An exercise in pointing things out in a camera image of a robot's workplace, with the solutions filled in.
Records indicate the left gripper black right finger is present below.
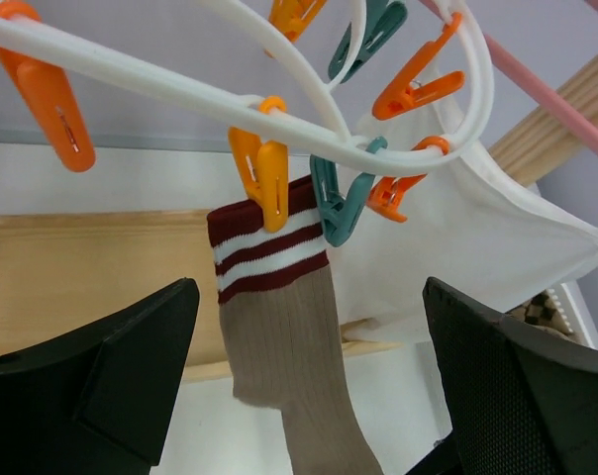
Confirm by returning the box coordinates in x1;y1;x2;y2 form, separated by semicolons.
423;277;598;474

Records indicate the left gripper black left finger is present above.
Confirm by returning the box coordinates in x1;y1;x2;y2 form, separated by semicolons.
0;278;200;474

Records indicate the plain brown sock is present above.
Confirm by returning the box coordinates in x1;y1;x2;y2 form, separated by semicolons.
207;176;382;474

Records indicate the white round clip hanger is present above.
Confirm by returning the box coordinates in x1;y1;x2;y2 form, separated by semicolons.
0;0;496;248

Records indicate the pile of socks in basket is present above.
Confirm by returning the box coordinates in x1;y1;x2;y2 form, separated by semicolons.
508;290;574;337

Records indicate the pink clothes hanger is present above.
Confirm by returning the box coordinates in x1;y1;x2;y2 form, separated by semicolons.
417;0;598;173

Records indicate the white plastic laundry basket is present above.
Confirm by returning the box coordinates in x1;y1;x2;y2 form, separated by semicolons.
547;281;598;350

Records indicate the wooden clothes rack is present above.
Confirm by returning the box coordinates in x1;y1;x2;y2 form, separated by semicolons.
0;39;598;385

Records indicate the white hanging garment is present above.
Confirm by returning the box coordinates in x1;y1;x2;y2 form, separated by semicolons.
328;88;598;342

